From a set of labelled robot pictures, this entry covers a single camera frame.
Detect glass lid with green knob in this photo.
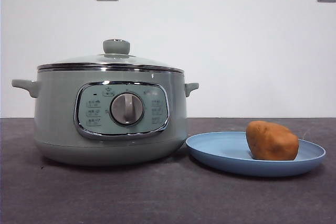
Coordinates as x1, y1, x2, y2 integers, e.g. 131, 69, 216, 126
36, 39, 185, 74

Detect brown potato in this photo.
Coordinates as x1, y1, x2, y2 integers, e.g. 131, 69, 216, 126
246, 120, 300, 161

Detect blue round plate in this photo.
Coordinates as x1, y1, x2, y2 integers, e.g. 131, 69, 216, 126
185, 131, 327, 177

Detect pale green electric steamer pot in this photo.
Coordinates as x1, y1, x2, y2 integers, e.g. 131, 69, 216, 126
10, 68, 200, 167

